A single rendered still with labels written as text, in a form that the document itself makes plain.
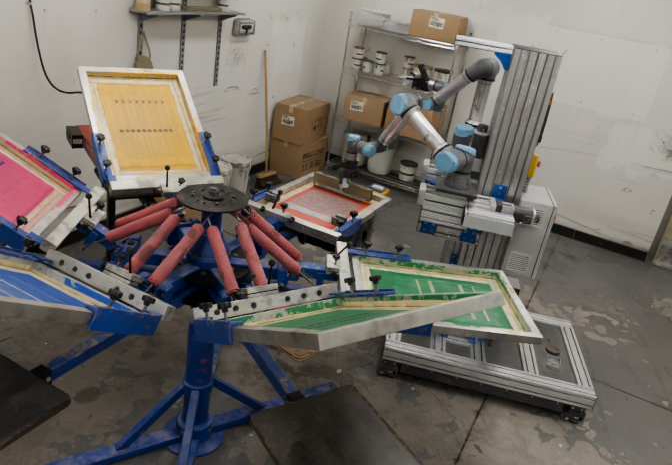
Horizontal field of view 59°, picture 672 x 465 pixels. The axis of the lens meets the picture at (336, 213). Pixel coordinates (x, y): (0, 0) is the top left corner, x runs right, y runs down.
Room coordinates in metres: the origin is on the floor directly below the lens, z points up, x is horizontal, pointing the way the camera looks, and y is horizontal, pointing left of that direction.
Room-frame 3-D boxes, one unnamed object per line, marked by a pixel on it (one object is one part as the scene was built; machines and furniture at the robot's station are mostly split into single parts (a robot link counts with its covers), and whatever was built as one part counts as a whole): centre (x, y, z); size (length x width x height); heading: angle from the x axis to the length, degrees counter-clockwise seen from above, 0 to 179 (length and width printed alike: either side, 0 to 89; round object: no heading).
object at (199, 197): (2.29, 0.52, 0.67); 0.39 x 0.39 x 1.35
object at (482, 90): (3.76, -0.77, 1.63); 0.15 x 0.12 x 0.55; 147
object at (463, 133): (3.65, -0.70, 1.42); 0.13 x 0.12 x 0.14; 147
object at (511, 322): (2.38, -0.38, 1.05); 1.08 x 0.61 x 0.23; 96
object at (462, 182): (3.15, -0.64, 1.31); 0.15 x 0.15 x 0.10
